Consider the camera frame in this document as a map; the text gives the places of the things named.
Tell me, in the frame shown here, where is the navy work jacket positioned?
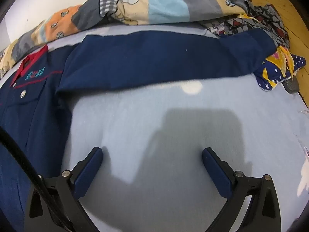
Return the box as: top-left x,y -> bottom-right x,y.
0,29 -> 278,232

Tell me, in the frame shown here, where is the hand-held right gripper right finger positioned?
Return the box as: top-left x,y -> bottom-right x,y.
202,147 -> 282,232

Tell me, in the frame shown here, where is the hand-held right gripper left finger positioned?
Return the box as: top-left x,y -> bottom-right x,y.
26,147 -> 104,232

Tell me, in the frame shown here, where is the grey red patterned cloth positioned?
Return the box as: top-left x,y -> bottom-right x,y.
200,0 -> 290,49

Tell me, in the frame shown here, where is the small dark object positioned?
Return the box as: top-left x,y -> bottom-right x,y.
282,76 -> 300,93

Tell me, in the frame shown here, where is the rolled patchwork quilt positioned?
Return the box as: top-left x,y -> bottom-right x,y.
0,0 -> 249,78

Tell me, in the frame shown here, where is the bed with cloud-print sheet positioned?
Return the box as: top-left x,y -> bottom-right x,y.
0,22 -> 309,232

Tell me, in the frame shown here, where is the black cable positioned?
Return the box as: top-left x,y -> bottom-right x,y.
0,127 -> 75,232

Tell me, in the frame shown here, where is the navy yellow starred cloth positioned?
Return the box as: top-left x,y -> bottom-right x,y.
253,46 -> 308,92

